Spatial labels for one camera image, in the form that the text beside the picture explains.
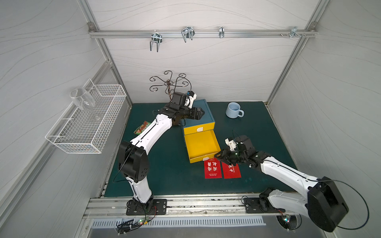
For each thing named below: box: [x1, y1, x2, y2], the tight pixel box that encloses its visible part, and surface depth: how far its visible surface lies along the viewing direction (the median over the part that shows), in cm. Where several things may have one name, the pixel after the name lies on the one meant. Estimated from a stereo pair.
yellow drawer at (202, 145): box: [184, 129, 222, 164], surface depth 89 cm
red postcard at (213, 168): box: [203, 157, 223, 179], surface depth 88 cm
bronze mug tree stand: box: [149, 70, 190, 102], surface depth 92 cm
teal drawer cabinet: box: [180, 98, 216, 138], surface depth 85 cm
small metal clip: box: [218, 26, 225, 39], surface depth 80 cm
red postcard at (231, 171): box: [222, 162, 242, 179], surface depth 87 cm
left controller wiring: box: [117, 205, 157, 236], surface depth 69 cm
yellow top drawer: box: [183, 121, 216, 136], surface depth 84 cm
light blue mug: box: [225, 101, 245, 119], surface depth 112 cm
